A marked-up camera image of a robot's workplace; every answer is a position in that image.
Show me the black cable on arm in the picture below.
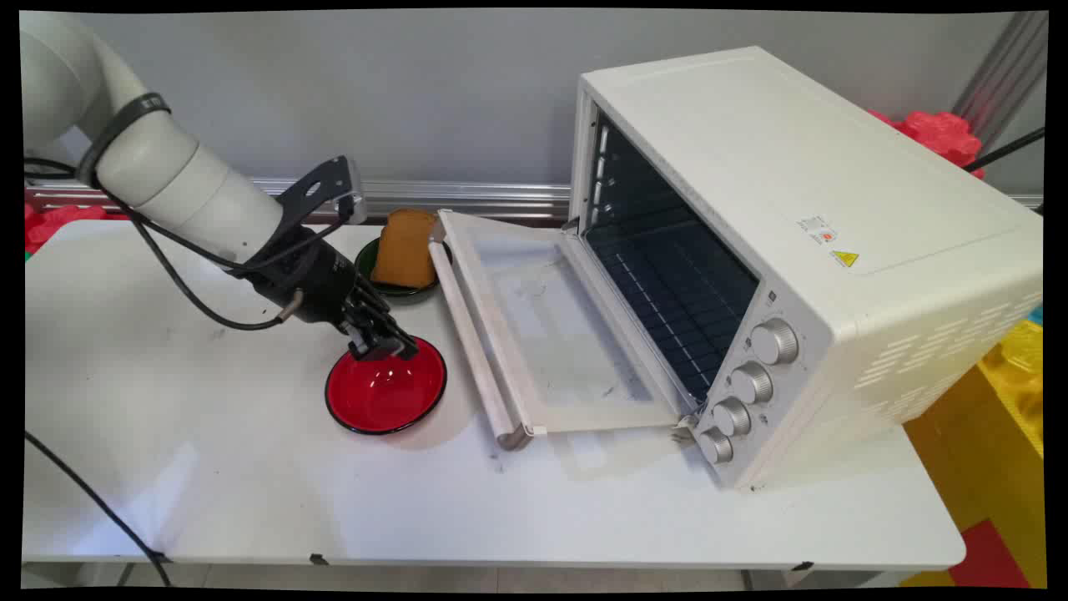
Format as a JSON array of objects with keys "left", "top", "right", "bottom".
[{"left": 23, "top": 93, "right": 345, "bottom": 331}]

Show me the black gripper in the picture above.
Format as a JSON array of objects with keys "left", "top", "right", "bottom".
[{"left": 247, "top": 227, "right": 419, "bottom": 362}]

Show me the red foam mat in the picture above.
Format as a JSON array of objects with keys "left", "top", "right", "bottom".
[{"left": 23, "top": 200, "right": 109, "bottom": 256}]

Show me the black cable by post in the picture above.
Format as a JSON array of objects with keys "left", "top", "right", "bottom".
[{"left": 963, "top": 127, "right": 1045, "bottom": 174}]

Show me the aluminium rail along wall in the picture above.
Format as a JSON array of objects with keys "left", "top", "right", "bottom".
[{"left": 25, "top": 177, "right": 1044, "bottom": 225}]

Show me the white oven glass door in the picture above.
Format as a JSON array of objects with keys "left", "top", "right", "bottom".
[{"left": 428, "top": 210, "right": 700, "bottom": 452}]

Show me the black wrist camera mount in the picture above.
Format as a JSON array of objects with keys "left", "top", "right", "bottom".
[{"left": 276, "top": 155, "right": 368, "bottom": 236}]

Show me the brown bread slice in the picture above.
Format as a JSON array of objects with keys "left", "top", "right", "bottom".
[{"left": 370, "top": 209, "right": 441, "bottom": 290}]

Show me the red bowl with black rim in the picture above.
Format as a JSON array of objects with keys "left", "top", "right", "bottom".
[{"left": 325, "top": 335, "right": 448, "bottom": 436}]

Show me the aluminium profile post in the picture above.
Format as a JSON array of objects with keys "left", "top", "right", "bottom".
[{"left": 952, "top": 11, "right": 1049, "bottom": 151}]

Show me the dark green plate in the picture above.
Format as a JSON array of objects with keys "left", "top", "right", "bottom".
[{"left": 355, "top": 237, "right": 454, "bottom": 298}]

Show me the white toaster oven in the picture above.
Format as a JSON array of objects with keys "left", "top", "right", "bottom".
[{"left": 570, "top": 46, "right": 1044, "bottom": 491}]

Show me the black cable over table edge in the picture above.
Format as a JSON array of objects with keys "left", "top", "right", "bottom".
[{"left": 23, "top": 431, "right": 173, "bottom": 588}]

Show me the yellow foam mat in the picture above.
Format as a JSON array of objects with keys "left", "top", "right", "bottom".
[{"left": 899, "top": 313, "right": 1047, "bottom": 588}]

